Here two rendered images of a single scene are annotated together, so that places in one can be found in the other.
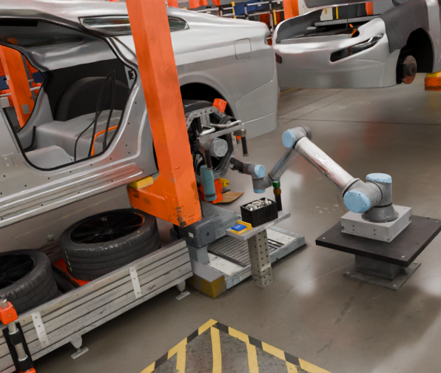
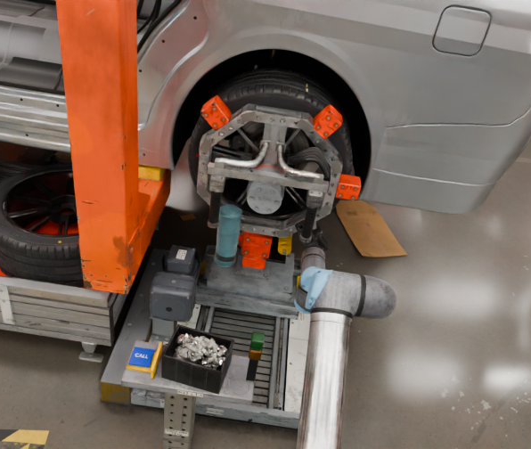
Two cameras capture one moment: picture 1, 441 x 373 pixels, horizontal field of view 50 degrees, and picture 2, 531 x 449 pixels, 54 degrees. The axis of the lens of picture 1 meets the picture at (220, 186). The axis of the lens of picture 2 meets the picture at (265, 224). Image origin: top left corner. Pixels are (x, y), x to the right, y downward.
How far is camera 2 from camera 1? 226 cm
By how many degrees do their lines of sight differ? 36
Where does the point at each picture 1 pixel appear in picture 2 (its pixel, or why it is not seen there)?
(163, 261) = (58, 306)
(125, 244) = (21, 248)
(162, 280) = (53, 324)
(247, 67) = (453, 75)
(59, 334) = not seen: outside the picture
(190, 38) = not seen: outside the picture
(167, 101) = (83, 79)
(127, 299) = not seen: outside the picture
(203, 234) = (160, 306)
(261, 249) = (173, 409)
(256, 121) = (420, 181)
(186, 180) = (104, 228)
